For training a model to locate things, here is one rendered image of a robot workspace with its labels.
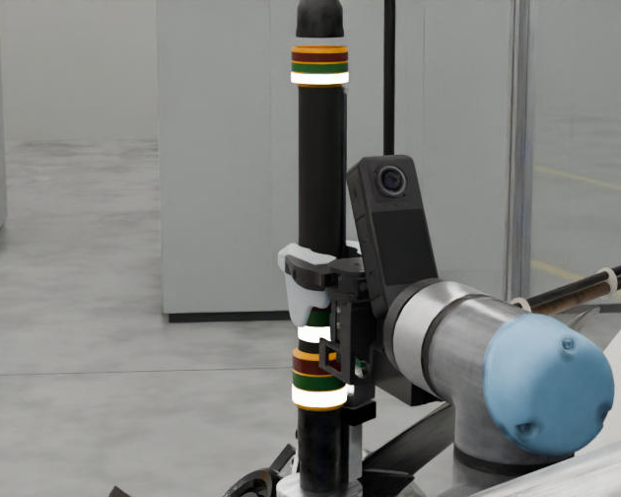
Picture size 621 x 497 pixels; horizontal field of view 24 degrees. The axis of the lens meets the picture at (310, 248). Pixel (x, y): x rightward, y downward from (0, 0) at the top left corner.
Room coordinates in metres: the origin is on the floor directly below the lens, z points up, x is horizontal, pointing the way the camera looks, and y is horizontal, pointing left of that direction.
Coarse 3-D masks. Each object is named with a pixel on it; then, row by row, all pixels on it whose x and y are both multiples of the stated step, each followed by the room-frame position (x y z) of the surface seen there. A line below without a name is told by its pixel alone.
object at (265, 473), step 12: (264, 468) 1.21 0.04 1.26; (240, 480) 1.23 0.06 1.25; (252, 480) 1.21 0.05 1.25; (264, 480) 1.19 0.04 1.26; (276, 480) 1.18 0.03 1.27; (228, 492) 1.23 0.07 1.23; (240, 492) 1.22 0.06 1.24; (252, 492) 1.20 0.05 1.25; (264, 492) 1.20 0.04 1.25; (276, 492) 1.16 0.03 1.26
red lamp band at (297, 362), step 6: (294, 360) 1.09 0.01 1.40; (300, 360) 1.09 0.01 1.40; (306, 360) 1.08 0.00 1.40; (330, 360) 1.08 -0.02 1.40; (294, 366) 1.09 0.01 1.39; (300, 366) 1.09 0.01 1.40; (306, 366) 1.08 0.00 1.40; (312, 366) 1.08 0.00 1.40; (318, 366) 1.08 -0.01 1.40; (330, 366) 1.08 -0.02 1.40; (336, 366) 1.08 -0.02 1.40; (300, 372) 1.09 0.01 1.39; (306, 372) 1.08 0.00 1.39; (312, 372) 1.08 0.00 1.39; (318, 372) 1.08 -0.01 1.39; (324, 372) 1.08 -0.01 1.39
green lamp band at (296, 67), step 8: (296, 64) 1.09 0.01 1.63; (304, 64) 1.08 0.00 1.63; (312, 64) 1.08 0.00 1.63; (320, 64) 1.08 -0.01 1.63; (328, 64) 1.08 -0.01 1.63; (336, 64) 1.08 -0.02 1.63; (344, 64) 1.09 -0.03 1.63; (304, 72) 1.08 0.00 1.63; (312, 72) 1.08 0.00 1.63; (320, 72) 1.08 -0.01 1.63; (328, 72) 1.08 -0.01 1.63; (336, 72) 1.08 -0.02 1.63
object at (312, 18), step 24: (312, 0) 1.09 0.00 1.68; (336, 0) 1.09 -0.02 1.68; (312, 24) 1.09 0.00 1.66; (336, 24) 1.09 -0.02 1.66; (312, 432) 1.09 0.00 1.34; (336, 432) 1.09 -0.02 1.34; (312, 456) 1.09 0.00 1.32; (336, 456) 1.09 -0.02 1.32; (312, 480) 1.09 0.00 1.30; (336, 480) 1.09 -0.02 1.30
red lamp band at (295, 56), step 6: (294, 54) 1.09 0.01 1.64; (300, 54) 1.09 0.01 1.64; (306, 54) 1.08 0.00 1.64; (312, 54) 1.08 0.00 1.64; (318, 54) 1.08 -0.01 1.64; (324, 54) 1.08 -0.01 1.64; (330, 54) 1.08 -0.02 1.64; (336, 54) 1.08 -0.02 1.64; (342, 54) 1.09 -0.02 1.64; (294, 60) 1.09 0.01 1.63; (300, 60) 1.09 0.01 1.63; (306, 60) 1.08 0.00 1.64; (312, 60) 1.08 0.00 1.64; (318, 60) 1.08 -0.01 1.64; (324, 60) 1.08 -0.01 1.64; (330, 60) 1.08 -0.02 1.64; (336, 60) 1.08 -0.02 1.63; (342, 60) 1.09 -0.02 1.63
